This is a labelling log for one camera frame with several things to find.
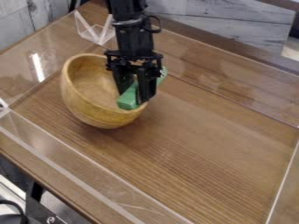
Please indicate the clear acrylic tray wall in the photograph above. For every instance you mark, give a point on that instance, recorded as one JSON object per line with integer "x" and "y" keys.
{"x": 80, "y": 181}

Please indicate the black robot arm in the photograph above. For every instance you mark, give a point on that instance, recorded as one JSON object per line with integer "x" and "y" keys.
{"x": 126, "y": 8}

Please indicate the brown wooden bowl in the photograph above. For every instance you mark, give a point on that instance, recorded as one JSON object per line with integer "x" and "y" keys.
{"x": 89, "y": 93}

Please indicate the green rectangular block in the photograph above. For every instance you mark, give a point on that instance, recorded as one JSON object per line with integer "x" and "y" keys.
{"x": 128, "y": 99}

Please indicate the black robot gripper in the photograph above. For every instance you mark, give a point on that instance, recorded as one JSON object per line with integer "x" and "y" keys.
{"x": 134, "y": 56}

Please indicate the clear acrylic corner bracket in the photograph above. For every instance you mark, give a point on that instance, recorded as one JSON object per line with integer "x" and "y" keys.
{"x": 97, "y": 34}

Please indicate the black table leg bracket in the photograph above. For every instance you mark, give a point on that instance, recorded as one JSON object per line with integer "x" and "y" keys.
{"x": 36, "y": 212}

